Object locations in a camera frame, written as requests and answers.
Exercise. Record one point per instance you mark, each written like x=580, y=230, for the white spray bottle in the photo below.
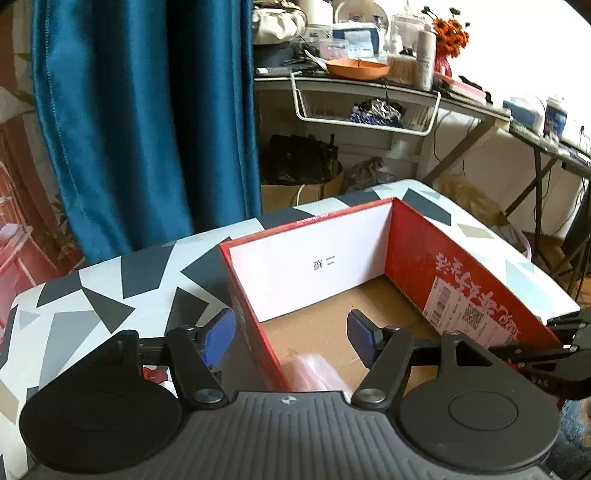
x=426, y=56

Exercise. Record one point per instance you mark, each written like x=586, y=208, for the teal blue curtain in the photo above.
x=147, y=111

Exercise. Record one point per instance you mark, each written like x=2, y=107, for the white wire basket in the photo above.
x=376, y=106

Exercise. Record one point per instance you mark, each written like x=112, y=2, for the geometric patterned tablecloth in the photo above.
x=50, y=326

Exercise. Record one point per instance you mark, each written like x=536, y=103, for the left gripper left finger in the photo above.
x=195, y=353

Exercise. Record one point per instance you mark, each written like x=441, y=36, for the cotton swab container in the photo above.
x=402, y=69

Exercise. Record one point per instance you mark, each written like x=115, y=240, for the pink book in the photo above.
x=459, y=88

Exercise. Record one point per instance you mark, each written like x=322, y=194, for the orange bowl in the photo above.
x=357, y=69

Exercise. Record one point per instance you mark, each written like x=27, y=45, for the red cardboard box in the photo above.
x=293, y=287

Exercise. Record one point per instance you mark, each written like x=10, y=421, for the black bag under desk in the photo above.
x=295, y=160

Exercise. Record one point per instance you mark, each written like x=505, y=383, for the cluttered white desk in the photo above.
x=408, y=156

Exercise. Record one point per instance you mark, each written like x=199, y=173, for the printed living room backdrop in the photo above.
x=37, y=244

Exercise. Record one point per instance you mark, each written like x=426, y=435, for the red vase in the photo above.
x=442, y=64

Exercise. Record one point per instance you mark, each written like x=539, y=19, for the dark red tube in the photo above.
x=156, y=375

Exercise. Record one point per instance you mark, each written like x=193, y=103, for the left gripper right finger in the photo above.
x=387, y=353

